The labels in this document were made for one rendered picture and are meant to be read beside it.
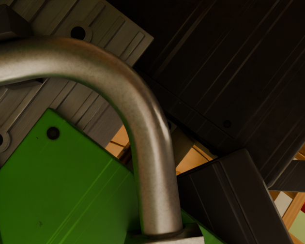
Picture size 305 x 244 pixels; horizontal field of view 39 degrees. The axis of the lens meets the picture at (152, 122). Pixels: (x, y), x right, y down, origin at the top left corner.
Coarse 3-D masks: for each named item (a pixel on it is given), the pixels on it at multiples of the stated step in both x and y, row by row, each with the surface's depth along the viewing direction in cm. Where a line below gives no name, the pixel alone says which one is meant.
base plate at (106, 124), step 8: (104, 104) 86; (104, 112) 89; (112, 112) 93; (96, 120) 88; (104, 120) 92; (112, 120) 96; (120, 120) 100; (88, 128) 88; (96, 128) 91; (104, 128) 95; (112, 128) 99; (96, 136) 94; (104, 136) 98; (112, 136) 102; (104, 144) 101
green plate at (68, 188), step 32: (32, 128) 33; (64, 128) 33; (32, 160) 33; (64, 160) 33; (96, 160) 33; (0, 192) 33; (32, 192) 33; (64, 192) 33; (96, 192) 33; (128, 192) 33; (0, 224) 33; (32, 224) 33; (64, 224) 33; (96, 224) 33; (128, 224) 33
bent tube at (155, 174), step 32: (0, 64) 29; (32, 64) 29; (64, 64) 29; (96, 64) 29; (128, 96) 29; (128, 128) 30; (160, 128) 29; (160, 160) 29; (160, 192) 29; (160, 224) 29; (192, 224) 32
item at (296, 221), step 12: (120, 144) 336; (300, 156) 412; (276, 192) 371; (288, 192) 436; (300, 204) 353; (288, 216) 338; (300, 216) 353; (288, 228) 335; (300, 228) 343; (300, 240) 334
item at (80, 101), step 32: (0, 0) 35; (32, 0) 35; (64, 0) 35; (96, 0) 35; (32, 32) 35; (64, 32) 35; (96, 32) 35; (128, 32) 35; (128, 64) 35; (0, 96) 34; (32, 96) 34; (64, 96) 34; (96, 96) 34; (0, 128) 34; (0, 160) 35
